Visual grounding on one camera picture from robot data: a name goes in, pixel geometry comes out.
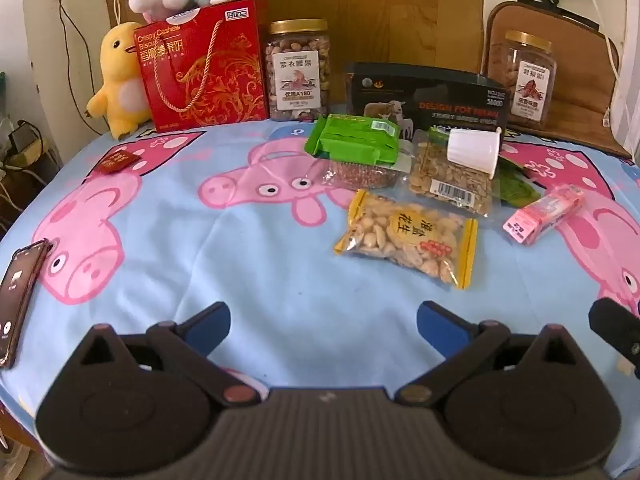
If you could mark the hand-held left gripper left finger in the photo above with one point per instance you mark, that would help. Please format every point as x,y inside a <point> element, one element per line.
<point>207,327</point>

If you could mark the clear bag of red beans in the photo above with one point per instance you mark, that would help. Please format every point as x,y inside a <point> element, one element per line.
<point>360,175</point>

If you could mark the white cloth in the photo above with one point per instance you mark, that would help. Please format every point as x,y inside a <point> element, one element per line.
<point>627,85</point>

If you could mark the yellow peanut packet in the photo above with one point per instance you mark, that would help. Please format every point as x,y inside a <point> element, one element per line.
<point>400,235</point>

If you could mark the clear bag of seeds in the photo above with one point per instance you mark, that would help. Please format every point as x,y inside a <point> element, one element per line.
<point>450,187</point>

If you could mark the yellow duck plush toy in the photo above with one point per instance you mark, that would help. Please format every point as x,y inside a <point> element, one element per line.
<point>120,75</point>

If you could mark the printed blue blanket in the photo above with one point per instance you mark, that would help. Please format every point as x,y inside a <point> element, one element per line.
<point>250,285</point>

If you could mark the pecan jar with gold lid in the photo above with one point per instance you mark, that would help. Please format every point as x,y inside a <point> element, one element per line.
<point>530,85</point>

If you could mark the black tin box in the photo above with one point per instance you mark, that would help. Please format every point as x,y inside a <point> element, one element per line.
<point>450,90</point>

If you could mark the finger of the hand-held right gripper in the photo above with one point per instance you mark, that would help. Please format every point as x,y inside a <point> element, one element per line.
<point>617,330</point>

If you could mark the small red packet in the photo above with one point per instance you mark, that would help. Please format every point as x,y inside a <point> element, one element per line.
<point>118,161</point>

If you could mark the cashew jar with gold lid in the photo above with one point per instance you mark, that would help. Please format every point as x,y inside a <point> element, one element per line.
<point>297,75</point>

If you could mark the dark green snack packet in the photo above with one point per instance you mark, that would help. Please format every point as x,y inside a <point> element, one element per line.
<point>520,190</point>

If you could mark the pink snack box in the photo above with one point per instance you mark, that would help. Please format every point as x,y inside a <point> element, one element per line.
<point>545,212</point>

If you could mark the wooden headboard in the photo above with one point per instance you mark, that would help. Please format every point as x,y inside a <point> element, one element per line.
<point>375,10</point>

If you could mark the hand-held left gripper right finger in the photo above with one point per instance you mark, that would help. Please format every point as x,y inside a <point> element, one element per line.
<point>440,327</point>

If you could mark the grey power adapter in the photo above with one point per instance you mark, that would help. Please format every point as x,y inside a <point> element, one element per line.
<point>25,140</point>

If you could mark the smartphone in clear case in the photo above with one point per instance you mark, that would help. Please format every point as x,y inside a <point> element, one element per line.
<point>17,300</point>

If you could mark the red gift box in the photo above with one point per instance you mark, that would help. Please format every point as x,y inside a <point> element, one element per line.
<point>200,70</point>

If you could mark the light green snack packet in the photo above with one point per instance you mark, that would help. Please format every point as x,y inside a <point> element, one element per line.
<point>350,135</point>

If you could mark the white paper cup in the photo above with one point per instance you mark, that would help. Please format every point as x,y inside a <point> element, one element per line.
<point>472,150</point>

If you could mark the brown seat cushion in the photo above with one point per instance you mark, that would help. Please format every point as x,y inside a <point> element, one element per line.
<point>580,60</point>

